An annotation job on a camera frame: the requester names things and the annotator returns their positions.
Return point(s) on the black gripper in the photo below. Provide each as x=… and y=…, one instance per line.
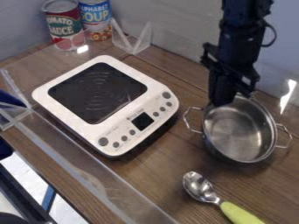
x=231, y=75

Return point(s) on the silver steel pot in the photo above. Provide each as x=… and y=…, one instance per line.
x=239, y=131

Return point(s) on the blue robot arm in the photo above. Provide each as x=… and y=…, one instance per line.
x=245, y=32

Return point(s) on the white and black stove top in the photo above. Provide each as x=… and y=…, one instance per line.
x=112, y=105

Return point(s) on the alphabet soup can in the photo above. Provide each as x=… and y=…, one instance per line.
x=96, y=14

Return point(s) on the tomato sauce can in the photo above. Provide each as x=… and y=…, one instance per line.
x=64, y=25

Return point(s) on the clear acrylic front barrier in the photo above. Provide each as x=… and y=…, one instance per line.
x=98, y=193

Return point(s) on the blue cloth object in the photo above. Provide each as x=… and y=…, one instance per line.
x=7, y=98

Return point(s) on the clear acrylic corner bracket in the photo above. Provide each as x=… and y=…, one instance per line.
x=130, y=43

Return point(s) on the spoon with green handle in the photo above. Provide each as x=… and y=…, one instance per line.
x=202, y=191

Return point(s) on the clear acrylic left bracket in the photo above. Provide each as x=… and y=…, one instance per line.
x=15, y=107

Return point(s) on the black and blue stand frame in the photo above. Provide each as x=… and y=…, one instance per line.
x=28, y=210

